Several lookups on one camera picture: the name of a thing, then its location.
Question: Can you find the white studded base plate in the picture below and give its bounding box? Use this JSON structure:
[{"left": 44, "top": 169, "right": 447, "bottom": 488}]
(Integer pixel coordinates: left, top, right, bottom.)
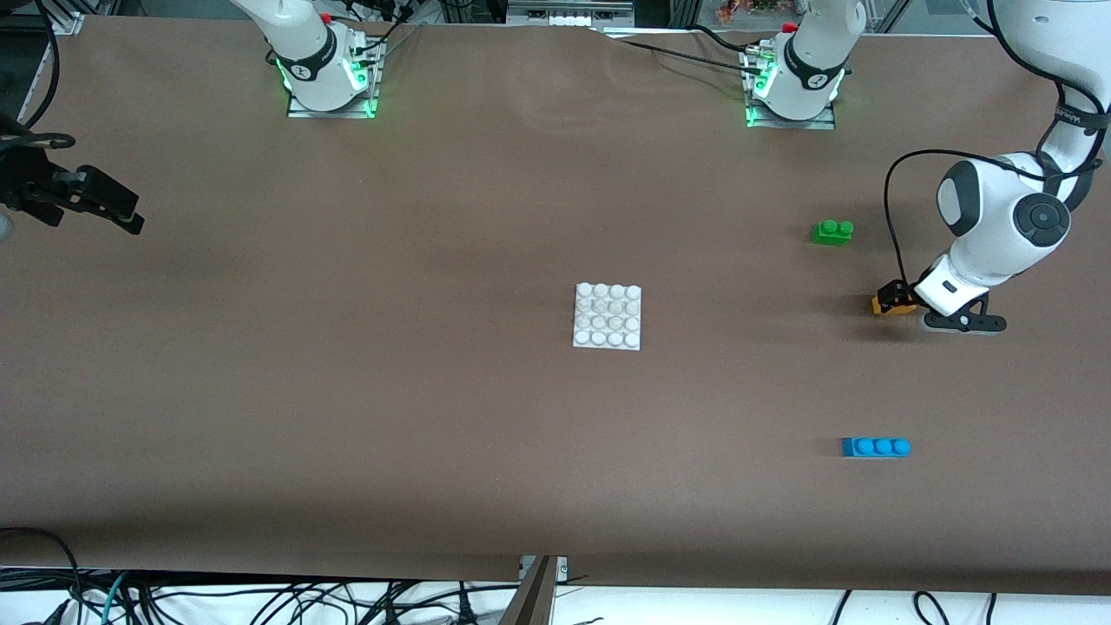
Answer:
[{"left": 572, "top": 283, "right": 643, "bottom": 352}]

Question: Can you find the grey metal post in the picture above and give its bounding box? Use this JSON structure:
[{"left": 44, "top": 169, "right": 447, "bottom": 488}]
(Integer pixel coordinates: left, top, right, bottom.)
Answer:
[{"left": 499, "top": 556, "right": 569, "bottom": 625}]

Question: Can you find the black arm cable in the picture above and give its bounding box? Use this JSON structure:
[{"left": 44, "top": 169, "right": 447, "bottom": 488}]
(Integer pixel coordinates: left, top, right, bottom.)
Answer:
[
  {"left": 0, "top": 0, "right": 79, "bottom": 153},
  {"left": 884, "top": 149, "right": 1095, "bottom": 287}
]

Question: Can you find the teal floor cable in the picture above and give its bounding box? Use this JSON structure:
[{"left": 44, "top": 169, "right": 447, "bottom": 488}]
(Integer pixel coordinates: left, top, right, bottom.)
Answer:
[{"left": 100, "top": 571, "right": 131, "bottom": 625}]

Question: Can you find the black cable on table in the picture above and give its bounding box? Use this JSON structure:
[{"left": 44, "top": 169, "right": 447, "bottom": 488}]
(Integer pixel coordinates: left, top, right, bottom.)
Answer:
[
  {"left": 603, "top": 33, "right": 756, "bottom": 70},
  {"left": 690, "top": 23, "right": 763, "bottom": 53}
]

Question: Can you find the blue three-stud block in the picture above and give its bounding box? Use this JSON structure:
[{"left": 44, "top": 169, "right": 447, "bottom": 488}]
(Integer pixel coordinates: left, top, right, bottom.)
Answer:
[{"left": 841, "top": 437, "right": 912, "bottom": 459}]

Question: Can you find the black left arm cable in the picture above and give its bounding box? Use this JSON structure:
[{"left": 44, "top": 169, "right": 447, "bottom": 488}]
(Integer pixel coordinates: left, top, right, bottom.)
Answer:
[{"left": 884, "top": 149, "right": 1095, "bottom": 287}]

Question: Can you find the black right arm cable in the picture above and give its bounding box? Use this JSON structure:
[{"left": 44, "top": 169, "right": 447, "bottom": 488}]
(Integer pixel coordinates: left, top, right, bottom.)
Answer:
[{"left": 0, "top": 0, "right": 79, "bottom": 153}]

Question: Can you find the brown paper table cover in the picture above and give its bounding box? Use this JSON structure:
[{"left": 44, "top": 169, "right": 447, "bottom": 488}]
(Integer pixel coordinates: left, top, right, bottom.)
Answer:
[{"left": 0, "top": 16, "right": 1111, "bottom": 595}]

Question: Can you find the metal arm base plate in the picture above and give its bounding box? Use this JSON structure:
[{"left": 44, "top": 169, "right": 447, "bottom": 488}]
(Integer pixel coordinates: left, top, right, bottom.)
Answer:
[
  {"left": 286, "top": 87, "right": 380, "bottom": 120},
  {"left": 745, "top": 102, "right": 837, "bottom": 130}
]

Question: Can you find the grey power strip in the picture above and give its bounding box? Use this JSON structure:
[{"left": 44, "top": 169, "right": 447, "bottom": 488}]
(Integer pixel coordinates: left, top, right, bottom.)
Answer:
[{"left": 508, "top": 0, "right": 634, "bottom": 27}]

